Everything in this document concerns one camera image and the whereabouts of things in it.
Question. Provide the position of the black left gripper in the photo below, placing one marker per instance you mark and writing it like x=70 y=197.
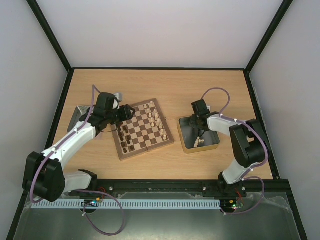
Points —
x=126 y=114

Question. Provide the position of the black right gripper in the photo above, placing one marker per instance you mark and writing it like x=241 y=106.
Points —
x=198 y=122

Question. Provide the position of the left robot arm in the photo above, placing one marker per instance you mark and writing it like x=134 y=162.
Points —
x=44 y=175

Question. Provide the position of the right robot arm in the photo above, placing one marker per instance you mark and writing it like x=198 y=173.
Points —
x=249 y=143

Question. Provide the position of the dark chess pieces group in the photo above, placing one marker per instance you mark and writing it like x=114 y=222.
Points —
x=124 y=138

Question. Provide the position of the wooden chess board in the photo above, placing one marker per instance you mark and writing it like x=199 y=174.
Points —
x=142 y=140

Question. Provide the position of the white pieces on board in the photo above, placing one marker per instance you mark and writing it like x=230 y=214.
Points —
x=155 y=125

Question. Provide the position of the gold metal tin tray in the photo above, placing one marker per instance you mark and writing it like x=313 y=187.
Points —
x=194 y=140

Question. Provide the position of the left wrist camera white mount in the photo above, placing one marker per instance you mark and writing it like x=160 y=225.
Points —
x=118 y=99

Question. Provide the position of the light blue slotted cable duct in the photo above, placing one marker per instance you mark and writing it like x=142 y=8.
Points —
x=131 y=204

